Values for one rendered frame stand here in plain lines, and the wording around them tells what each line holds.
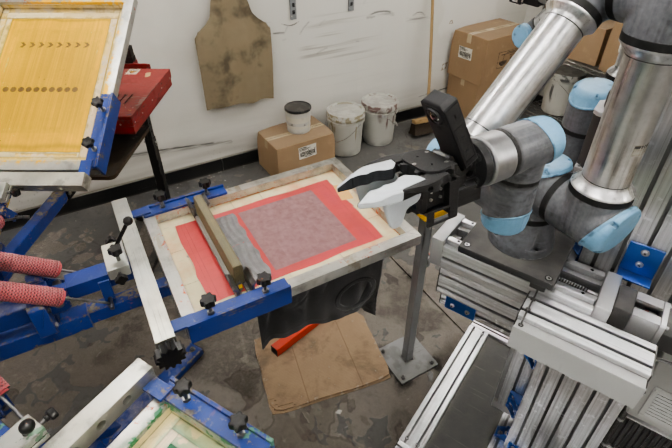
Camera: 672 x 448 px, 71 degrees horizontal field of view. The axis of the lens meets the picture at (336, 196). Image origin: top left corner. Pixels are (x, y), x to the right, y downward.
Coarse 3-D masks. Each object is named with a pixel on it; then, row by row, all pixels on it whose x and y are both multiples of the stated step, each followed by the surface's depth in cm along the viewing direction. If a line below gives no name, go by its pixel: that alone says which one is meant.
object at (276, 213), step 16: (288, 192) 184; (304, 192) 184; (320, 192) 184; (336, 192) 184; (240, 208) 175; (256, 208) 175; (272, 208) 175; (288, 208) 175; (304, 208) 175; (320, 208) 175; (336, 208) 175; (192, 224) 168; (240, 224) 168; (256, 224) 168; (272, 224) 168; (288, 224) 168; (192, 240) 161; (192, 256) 154
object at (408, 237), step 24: (312, 168) 192; (336, 168) 192; (240, 192) 179; (168, 216) 169; (384, 216) 169; (408, 240) 156; (168, 264) 146; (336, 264) 146; (360, 264) 149; (192, 312) 131
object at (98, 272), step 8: (104, 264) 139; (72, 272) 136; (80, 272) 136; (88, 272) 136; (96, 272) 136; (104, 272) 136; (72, 280) 134; (80, 280) 134; (88, 280) 134; (96, 280) 135; (112, 280) 138; (128, 280) 140; (72, 288) 132; (80, 288) 134; (88, 288) 135; (96, 288) 136; (72, 296) 134; (80, 296) 135
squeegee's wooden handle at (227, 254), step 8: (200, 200) 162; (200, 208) 158; (208, 208) 158; (200, 216) 161; (208, 216) 154; (208, 224) 152; (216, 224) 151; (208, 232) 156; (216, 232) 148; (216, 240) 146; (224, 240) 145; (216, 248) 151; (224, 248) 142; (224, 256) 141; (232, 256) 139; (232, 264) 136; (240, 264) 136; (232, 272) 137; (240, 272) 137; (240, 280) 139
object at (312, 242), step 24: (336, 216) 172; (360, 216) 172; (264, 240) 161; (288, 240) 161; (312, 240) 161; (336, 240) 161; (360, 240) 161; (216, 264) 151; (288, 264) 151; (312, 264) 151; (216, 288) 143
